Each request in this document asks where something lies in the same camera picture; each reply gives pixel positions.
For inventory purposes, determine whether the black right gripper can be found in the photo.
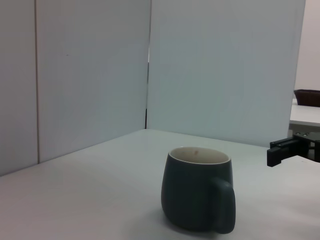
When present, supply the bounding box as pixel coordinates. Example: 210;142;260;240
266;130;320;167

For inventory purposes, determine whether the dark grey ceramic mug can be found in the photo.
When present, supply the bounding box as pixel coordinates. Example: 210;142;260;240
160;146;237;235

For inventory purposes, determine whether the white background table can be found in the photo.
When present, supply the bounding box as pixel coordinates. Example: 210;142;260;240
289;103;320;126

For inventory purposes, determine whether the dark brown woven basket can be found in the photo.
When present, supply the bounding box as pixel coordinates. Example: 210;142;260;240
293;89;320;108

